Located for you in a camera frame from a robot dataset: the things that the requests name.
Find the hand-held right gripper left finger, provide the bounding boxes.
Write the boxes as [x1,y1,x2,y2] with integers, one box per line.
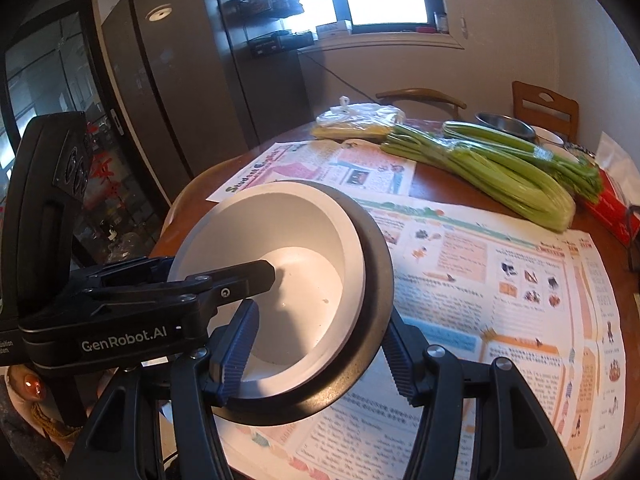
[62,299,261,480]

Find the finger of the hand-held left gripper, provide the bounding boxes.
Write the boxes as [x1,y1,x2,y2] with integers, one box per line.
[82,260,277,341]
[70,255,176,291]

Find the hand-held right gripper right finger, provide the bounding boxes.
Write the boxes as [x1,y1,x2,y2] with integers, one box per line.
[382,307,576,480]

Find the red paper bowl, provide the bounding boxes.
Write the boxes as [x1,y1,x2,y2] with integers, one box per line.
[167,183,368,401]

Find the stainless steel bowl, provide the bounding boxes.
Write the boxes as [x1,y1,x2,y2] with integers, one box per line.
[167,180,396,426]

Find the person's left hand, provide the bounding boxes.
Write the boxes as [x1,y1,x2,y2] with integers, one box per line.
[5,365,51,402]

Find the large colourful newspaper sheet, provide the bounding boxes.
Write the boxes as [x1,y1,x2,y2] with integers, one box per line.
[215,195,628,480]

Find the small colourful newspaper sheet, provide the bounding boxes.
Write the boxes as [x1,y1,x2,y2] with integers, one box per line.
[207,140,416,201]

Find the glass door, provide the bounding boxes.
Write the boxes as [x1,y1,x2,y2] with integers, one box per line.
[0,7,171,271]

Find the clear plastic bag yellow contents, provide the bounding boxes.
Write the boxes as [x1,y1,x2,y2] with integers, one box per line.
[312,96,406,141]

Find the celery bundle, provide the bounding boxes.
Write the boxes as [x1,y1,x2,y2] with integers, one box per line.
[442,120,603,206]
[380,124,577,233]

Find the grey refrigerator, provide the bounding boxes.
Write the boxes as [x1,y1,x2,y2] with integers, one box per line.
[90,0,308,201]

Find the small steel basin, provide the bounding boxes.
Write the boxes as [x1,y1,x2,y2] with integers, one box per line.
[474,111,537,143]

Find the wooden chair with curved back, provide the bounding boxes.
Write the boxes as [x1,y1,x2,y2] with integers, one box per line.
[375,87,468,121]

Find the white ceramic bowl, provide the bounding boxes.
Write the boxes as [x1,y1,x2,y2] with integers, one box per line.
[530,125,566,151]

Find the red tissue box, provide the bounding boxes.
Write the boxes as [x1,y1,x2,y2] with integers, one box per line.
[575,132,640,246]

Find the wooden chair with cutout back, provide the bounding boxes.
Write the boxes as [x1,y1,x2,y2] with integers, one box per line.
[512,81,580,143]

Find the black power cable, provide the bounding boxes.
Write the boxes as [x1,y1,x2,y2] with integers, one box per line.
[300,50,381,106]

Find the black wire shelf rack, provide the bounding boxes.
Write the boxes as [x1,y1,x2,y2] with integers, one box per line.
[210,0,316,58]

